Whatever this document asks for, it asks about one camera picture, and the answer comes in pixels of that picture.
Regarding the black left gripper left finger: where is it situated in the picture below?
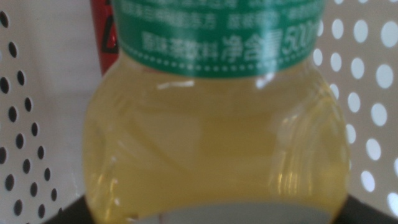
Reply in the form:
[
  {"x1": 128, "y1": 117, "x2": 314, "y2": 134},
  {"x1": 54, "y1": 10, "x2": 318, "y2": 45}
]
[{"x1": 43, "y1": 194, "x2": 91, "y2": 224}]

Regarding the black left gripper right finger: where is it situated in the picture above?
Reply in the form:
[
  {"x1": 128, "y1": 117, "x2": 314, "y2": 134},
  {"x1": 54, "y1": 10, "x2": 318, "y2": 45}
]
[{"x1": 333, "y1": 194, "x2": 398, "y2": 224}]

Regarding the yellow tea bottle green label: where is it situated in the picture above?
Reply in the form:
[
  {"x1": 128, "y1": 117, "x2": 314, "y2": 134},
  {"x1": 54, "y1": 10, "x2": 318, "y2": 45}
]
[{"x1": 82, "y1": 0, "x2": 351, "y2": 224}]

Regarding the white perforated plastic basket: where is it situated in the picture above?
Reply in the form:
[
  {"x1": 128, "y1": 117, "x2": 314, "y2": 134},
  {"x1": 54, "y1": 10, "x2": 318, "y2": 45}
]
[{"x1": 0, "y1": 0, "x2": 398, "y2": 224}]

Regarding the red soda can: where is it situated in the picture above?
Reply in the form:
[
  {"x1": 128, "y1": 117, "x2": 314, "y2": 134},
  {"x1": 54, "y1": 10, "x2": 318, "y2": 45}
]
[{"x1": 90, "y1": 0, "x2": 121, "y2": 77}]

